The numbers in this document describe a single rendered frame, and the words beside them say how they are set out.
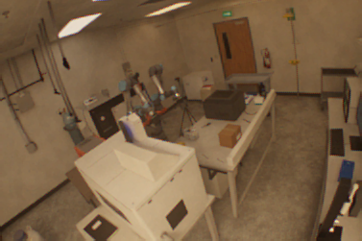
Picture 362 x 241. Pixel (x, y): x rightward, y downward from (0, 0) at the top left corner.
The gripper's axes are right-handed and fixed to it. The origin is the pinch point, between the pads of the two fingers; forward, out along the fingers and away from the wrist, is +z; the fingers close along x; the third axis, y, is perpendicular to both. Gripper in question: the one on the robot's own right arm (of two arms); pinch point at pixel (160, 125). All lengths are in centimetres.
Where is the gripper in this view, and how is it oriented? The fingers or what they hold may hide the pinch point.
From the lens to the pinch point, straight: 228.4
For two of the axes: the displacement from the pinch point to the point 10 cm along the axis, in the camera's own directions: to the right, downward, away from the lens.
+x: -6.3, 5.4, -5.5
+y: -5.1, 2.5, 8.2
